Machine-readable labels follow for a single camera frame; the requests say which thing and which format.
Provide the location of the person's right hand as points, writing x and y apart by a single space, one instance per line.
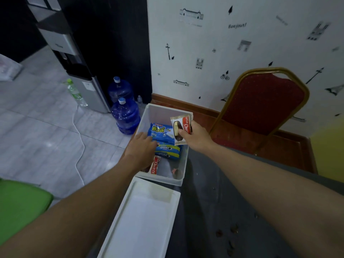
199 139

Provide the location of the person's left hand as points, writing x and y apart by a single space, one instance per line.
139 153

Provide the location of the white choco pie packet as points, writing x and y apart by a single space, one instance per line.
178 128
155 165

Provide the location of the blue Oreo cookie packet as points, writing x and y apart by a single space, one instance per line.
168 151

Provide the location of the wide blue wafer snack packet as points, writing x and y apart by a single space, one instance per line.
161 131

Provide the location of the clear plastic storage bin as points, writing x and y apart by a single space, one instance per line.
161 112

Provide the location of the white bin lid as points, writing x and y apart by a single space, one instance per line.
142 223

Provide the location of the person's left forearm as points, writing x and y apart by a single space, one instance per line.
67 220

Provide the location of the person's right forearm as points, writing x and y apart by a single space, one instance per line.
282 201

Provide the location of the blue water jug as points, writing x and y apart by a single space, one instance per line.
126 118
121 89

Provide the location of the small white bottle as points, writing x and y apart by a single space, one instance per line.
139 99

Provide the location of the silver black water dispenser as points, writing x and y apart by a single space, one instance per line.
91 94

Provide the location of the green capped clear bottle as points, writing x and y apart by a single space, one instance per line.
75 94

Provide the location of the green chair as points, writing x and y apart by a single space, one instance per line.
21 206

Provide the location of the white plastic bag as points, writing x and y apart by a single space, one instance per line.
9 68

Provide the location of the white paper sheet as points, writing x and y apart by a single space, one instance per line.
53 2
36 1

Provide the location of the red chair gold frame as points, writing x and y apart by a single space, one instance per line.
263 102

